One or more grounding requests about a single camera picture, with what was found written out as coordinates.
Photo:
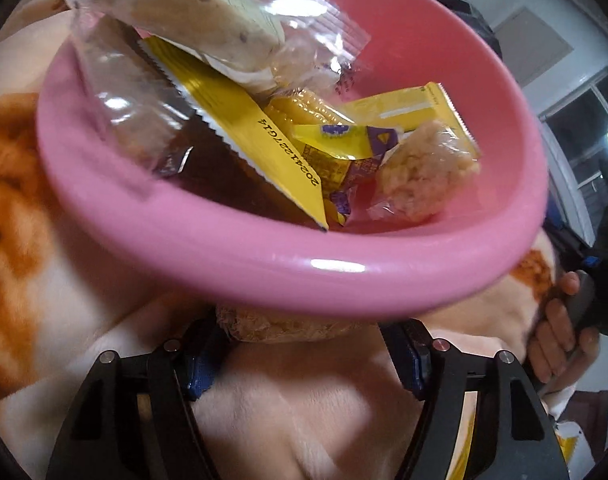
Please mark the clear brown cake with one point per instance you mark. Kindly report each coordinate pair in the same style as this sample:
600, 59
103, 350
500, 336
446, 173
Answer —
129, 105

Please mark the black bag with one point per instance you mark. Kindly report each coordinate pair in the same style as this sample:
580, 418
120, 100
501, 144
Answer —
449, 0

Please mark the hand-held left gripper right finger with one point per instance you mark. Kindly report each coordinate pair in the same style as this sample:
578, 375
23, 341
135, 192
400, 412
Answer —
409, 360

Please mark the orange printed blanket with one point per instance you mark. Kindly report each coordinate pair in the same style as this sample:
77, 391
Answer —
59, 310

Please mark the clear bread roll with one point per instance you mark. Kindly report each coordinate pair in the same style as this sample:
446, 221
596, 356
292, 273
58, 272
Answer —
209, 20

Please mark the yellow ribbed snack packet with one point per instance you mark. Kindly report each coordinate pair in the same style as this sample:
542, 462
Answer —
304, 107

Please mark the person's right hand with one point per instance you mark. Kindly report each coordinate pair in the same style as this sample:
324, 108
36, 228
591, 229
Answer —
554, 340

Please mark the yellow purple candy wrapper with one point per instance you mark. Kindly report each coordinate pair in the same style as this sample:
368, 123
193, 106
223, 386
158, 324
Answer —
341, 205
334, 152

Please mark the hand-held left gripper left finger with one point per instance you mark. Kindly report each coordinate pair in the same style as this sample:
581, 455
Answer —
201, 375

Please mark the window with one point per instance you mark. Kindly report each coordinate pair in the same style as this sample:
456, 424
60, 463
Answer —
584, 125

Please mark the grey wall panel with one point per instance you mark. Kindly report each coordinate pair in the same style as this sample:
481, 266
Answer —
534, 50

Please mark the large yellow snack packet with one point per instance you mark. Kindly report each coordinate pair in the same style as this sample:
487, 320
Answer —
234, 105

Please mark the pink plastic bowl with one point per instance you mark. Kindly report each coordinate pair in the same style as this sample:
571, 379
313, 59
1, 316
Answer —
234, 260

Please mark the clear rice crisp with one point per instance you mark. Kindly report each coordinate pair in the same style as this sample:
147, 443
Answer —
424, 175

